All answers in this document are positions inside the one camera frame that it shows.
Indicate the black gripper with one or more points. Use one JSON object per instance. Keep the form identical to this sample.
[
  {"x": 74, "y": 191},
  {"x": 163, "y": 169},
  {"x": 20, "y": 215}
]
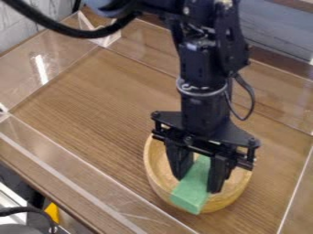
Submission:
[{"x": 201, "y": 129}]

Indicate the green rectangular block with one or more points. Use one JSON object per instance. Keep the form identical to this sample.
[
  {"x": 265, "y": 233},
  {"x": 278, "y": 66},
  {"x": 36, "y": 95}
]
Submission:
[{"x": 189, "y": 194}]

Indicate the clear acrylic corner bracket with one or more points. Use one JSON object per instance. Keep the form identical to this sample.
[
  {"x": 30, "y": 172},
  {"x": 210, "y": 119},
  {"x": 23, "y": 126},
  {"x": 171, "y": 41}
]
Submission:
[{"x": 102, "y": 40}]

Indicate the brown wooden bowl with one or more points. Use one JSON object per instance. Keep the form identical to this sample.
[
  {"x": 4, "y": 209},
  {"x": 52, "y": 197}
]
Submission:
[{"x": 163, "y": 182}]

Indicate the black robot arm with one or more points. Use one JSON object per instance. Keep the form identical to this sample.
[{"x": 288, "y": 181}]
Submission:
[{"x": 213, "y": 52}]

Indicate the clear acrylic tray wall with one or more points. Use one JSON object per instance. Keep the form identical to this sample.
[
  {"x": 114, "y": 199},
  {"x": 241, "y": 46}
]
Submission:
[{"x": 79, "y": 101}]

